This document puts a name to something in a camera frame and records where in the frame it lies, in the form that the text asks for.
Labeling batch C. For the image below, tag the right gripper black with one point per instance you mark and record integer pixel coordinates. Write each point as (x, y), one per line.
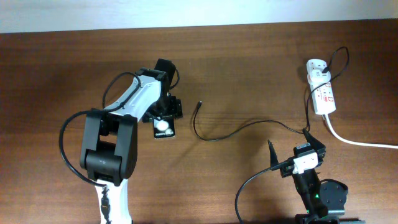
(318, 145)

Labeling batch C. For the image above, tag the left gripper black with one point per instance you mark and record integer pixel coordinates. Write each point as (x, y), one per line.
(173, 109)

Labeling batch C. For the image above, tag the black Samsung Galaxy smartphone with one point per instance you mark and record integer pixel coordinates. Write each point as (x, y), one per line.
(164, 128)

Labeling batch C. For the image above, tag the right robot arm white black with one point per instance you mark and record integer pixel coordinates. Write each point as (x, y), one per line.
(324, 200)

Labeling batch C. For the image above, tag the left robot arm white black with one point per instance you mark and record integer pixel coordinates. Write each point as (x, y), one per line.
(109, 147)

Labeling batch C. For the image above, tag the white USB charger plug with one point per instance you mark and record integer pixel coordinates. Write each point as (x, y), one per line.
(316, 76)

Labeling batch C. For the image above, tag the white power strip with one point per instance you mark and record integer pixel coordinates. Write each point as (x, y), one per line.
(322, 94)

